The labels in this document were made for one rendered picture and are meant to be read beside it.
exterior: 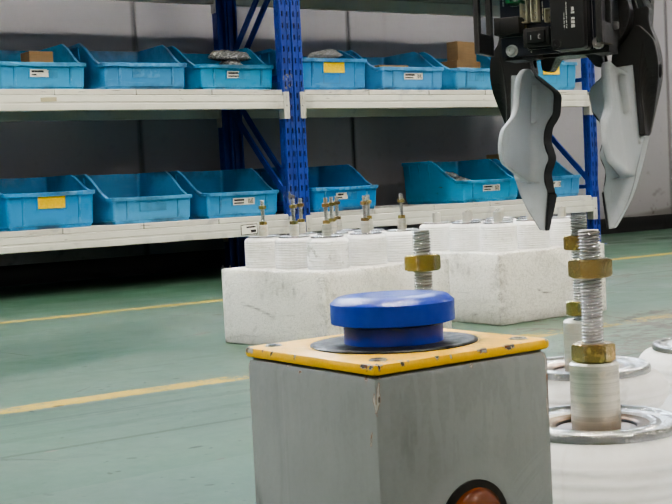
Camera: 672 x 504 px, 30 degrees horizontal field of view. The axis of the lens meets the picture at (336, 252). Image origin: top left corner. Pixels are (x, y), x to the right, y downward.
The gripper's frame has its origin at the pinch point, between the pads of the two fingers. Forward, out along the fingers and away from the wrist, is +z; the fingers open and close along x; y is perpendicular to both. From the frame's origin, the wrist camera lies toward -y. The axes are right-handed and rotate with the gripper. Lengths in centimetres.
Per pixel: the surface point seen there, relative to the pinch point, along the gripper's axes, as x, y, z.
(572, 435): 5.0, 20.3, 9.2
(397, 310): 4.7, 37.0, 2.1
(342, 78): -230, -434, -50
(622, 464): 7.2, 20.7, 10.3
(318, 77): -236, -423, -51
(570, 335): -0.4, 1.6, 7.4
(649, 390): 4.2, 2.6, 10.3
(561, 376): -0.2, 4.4, 9.3
